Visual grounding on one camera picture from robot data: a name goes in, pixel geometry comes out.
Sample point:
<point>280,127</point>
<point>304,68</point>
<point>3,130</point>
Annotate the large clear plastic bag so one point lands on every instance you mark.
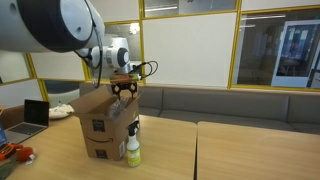
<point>116,108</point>

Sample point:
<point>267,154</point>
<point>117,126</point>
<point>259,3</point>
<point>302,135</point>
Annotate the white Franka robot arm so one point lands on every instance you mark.
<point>33,23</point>

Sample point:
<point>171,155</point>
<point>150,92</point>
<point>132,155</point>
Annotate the olive green cloth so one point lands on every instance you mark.
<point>6,168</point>

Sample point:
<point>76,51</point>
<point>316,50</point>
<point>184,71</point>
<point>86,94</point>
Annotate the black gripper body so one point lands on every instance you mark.
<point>124,86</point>

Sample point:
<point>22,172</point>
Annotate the orange and black tool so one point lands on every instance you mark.
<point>8,150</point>

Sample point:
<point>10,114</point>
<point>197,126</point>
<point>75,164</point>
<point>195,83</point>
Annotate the grey open laptop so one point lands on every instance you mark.
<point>35,115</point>

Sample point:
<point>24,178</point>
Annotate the brown cardboard piece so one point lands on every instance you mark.
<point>13,116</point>

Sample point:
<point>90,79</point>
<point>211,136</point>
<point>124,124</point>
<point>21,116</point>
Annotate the red plush toy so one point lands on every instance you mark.
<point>25,155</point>

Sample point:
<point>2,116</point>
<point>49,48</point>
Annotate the brown cardboard shipping box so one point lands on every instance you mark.
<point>100,136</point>

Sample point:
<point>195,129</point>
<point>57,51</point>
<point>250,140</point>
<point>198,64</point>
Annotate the yellow spray bottle black nozzle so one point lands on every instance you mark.
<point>134,153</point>

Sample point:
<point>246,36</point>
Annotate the white framed poster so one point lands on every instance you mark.
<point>295,50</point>

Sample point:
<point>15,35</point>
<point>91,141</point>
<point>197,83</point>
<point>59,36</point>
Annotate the grey upholstered bench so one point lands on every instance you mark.
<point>233,103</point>

